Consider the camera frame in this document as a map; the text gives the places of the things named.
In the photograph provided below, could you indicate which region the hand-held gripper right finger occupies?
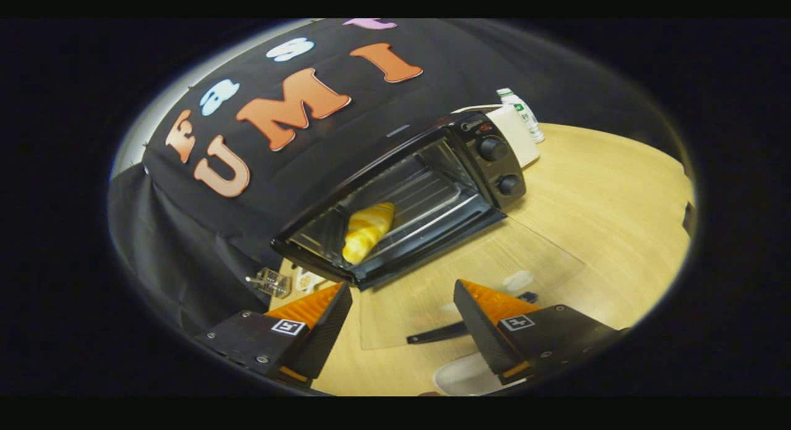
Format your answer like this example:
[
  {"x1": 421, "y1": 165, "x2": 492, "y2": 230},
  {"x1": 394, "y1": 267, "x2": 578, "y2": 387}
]
[{"x1": 453, "y1": 279, "x2": 628, "y2": 386}]

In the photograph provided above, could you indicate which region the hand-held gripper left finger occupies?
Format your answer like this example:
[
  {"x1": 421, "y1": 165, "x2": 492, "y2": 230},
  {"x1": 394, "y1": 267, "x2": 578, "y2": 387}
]
[{"x1": 197, "y1": 282, "x2": 353, "y2": 387}]

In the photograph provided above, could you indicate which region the yellow croissant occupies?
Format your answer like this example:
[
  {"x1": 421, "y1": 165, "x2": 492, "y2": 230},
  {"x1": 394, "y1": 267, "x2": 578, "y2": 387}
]
[{"x1": 342, "y1": 202, "x2": 396, "y2": 265}]

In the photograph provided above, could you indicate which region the black toaster oven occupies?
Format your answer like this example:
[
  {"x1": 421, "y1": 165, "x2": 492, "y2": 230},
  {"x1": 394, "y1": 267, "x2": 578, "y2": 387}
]
[{"x1": 271, "y1": 111, "x2": 586, "y2": 350}]

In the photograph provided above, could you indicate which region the white plate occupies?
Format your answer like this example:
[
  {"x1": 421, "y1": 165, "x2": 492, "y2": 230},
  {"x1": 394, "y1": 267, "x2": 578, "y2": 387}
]
[{"x1": 433, "y1": 351, "x2": 504, "y2": 397}]

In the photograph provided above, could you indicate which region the white and brown small object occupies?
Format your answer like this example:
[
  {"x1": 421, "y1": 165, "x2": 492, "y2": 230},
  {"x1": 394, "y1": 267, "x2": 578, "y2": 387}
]
[{"x1": 294, "y1": 266, "x2": 329, "y2": 293}]

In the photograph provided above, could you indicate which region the white rectangular box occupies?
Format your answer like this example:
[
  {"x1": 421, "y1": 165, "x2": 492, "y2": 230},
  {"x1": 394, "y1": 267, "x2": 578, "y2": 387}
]
[{"x1": 454, "y1": 104, "x2": 540, "y2": 169}]

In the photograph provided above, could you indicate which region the small white green-label bottle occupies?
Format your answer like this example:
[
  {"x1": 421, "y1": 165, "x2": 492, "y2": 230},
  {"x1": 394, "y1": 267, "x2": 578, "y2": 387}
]
[{"x1": 496, "y1": 88, "x2": 546, "y2": 145}]

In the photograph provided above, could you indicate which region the metal wire rack piece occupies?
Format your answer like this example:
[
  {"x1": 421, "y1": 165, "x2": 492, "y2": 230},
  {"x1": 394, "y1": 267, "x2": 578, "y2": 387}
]
[{"x1": 245, "y1": 268, "x2": 292, "y2": 299}]

